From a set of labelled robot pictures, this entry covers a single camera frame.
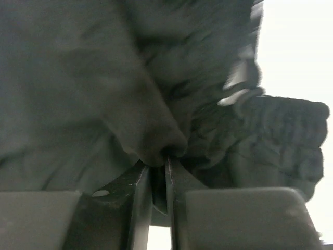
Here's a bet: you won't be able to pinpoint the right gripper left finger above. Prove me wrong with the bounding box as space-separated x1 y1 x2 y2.
62 161 152 250

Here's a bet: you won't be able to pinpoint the black trousers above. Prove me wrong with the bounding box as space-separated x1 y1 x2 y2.
1 1 329 214

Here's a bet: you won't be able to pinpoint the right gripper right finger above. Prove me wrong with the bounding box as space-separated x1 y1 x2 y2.
165 157 207 250

